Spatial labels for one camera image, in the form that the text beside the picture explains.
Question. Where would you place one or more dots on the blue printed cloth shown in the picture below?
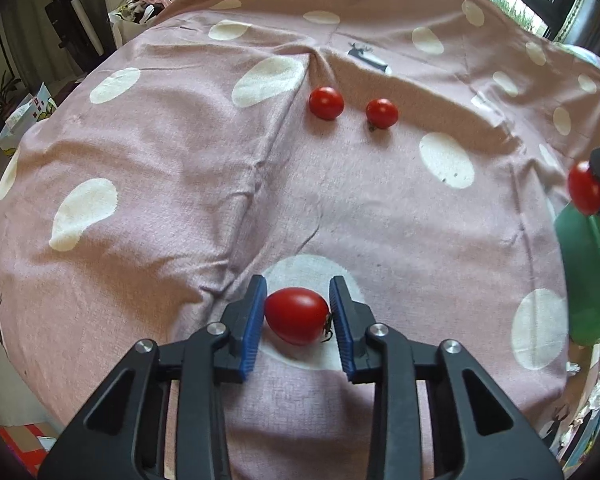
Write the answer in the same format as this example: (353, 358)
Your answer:
(580, 435)

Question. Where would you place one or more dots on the printed shopping bag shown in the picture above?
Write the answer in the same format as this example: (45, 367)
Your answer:
(25, 120)

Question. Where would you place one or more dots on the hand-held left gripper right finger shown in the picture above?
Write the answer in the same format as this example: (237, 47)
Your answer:
(341, 330)

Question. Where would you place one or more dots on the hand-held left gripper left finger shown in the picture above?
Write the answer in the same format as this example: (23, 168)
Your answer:
(252, 330)

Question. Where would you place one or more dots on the red cardboard box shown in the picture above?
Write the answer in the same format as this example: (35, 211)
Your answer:
(20, 440)

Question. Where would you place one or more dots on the light blue pillow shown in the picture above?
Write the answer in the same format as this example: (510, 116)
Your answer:
(587, 57)

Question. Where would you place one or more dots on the white bag with clothes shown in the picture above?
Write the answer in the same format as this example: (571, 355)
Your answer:
(130, 15)

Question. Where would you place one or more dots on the green bowl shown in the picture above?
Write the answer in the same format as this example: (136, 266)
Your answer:
(585, 270)

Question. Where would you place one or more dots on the black upright vacuum cleaner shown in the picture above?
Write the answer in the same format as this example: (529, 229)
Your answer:
(70, 20)

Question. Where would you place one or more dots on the pink polka-dot blanket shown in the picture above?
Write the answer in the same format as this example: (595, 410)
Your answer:
(180, 160)

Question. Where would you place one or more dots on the red cherry tomato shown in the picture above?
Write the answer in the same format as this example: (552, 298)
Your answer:
(382, 112)
(326, 103)
(295, 320)
(585, 192)

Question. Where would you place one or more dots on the potted plant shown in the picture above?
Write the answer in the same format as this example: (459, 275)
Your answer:
(2, 95)

